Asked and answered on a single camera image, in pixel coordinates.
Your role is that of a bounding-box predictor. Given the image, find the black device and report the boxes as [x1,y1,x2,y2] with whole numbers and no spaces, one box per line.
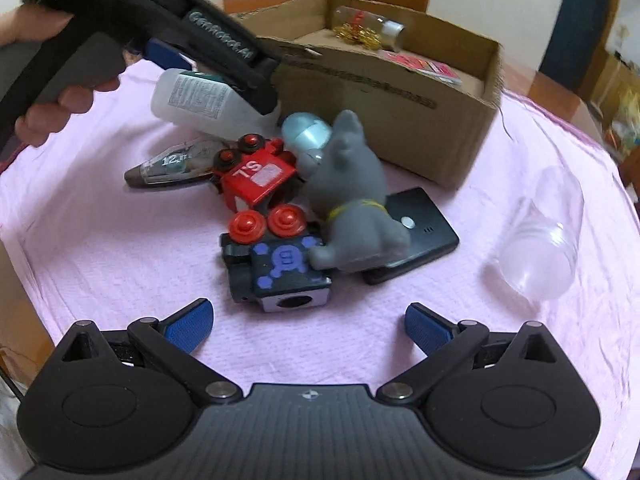
[362,187,460,286]

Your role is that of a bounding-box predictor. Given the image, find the clear plastic cup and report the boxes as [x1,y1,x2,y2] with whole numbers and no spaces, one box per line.
[482,165,586,302]

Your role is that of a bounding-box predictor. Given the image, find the cardboard box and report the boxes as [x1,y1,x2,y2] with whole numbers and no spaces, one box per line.
[227,0,503,190]

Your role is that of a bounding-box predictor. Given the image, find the glass bottle silver cap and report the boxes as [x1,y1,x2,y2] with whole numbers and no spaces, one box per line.
[332,6,406,41]

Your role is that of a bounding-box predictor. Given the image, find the teal earbuds case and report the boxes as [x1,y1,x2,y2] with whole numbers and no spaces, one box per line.
[281,112,333,171]

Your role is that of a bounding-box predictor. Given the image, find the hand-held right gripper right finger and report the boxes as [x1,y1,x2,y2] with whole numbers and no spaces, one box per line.
[375,302,560,407]

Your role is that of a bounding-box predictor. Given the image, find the grey cat toy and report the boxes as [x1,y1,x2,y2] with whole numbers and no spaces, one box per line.
[300,110,412,273]

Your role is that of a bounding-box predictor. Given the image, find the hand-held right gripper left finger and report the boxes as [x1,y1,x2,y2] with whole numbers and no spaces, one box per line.
[52,298,243,407]

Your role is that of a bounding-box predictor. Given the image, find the glue tube blister pack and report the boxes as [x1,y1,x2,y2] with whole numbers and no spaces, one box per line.
[124,135,231,190]

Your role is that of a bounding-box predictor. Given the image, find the red toy train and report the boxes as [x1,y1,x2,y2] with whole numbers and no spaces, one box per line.
[213,132,301,216]

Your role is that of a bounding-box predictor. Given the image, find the person's left hand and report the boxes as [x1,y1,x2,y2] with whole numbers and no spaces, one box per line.
[0,4,122,148]

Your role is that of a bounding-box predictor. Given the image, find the gold paper clips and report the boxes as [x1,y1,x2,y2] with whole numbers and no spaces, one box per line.
[331,25,387,52]

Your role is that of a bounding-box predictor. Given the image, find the black toy car red wheels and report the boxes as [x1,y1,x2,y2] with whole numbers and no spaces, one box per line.
[220,202,333,315]

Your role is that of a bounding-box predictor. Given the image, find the white plastic bottle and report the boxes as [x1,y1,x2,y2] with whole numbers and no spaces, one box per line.
[150,67,281,141]

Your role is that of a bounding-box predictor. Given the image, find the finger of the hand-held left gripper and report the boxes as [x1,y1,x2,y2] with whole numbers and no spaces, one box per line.
[220,67,280,117]
[144,39,195,72]

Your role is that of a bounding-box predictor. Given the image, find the colourful plastic bags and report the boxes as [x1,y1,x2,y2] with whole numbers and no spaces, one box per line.
[606,72,640,161]

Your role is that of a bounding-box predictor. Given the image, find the pink card packet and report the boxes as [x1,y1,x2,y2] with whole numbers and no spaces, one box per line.
[385,50,463,86]

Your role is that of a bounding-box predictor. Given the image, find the pink cloth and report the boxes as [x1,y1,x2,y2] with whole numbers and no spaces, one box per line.
[0,62,640,471]

